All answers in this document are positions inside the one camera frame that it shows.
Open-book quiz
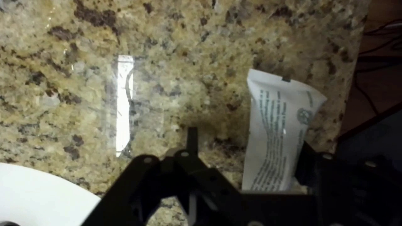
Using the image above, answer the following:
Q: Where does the black cable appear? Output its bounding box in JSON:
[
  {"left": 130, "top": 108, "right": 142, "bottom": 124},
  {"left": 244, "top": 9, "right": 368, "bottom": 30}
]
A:
[
  {"left": 363, "top": 18, "right": 402, "bottom": 35},
  {"left": 353, "top": 62, "right": 402, "bottom": 116}
]

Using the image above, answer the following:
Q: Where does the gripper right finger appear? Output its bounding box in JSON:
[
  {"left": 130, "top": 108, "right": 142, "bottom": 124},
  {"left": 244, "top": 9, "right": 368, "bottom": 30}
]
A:
[{"left": 294, "top": 141, "right": 402, "bottom": 226}]

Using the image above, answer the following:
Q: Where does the white plate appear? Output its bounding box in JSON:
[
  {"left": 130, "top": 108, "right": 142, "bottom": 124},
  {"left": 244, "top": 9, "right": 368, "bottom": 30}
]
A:
[{"left": 0, "top": 162, "right": 102, "bottom": 226}]

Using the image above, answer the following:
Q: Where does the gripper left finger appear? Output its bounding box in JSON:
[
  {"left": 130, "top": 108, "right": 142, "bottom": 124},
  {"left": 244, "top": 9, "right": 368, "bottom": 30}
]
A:
[{"left": 81, "top": 127, "right": 243, "bottom": 226}]

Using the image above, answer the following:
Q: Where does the white tube with green print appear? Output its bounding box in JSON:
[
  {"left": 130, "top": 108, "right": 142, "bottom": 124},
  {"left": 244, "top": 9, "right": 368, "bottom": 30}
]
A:
[{"left": 241, "top": 68, "right": 328, "bottom": 192}]

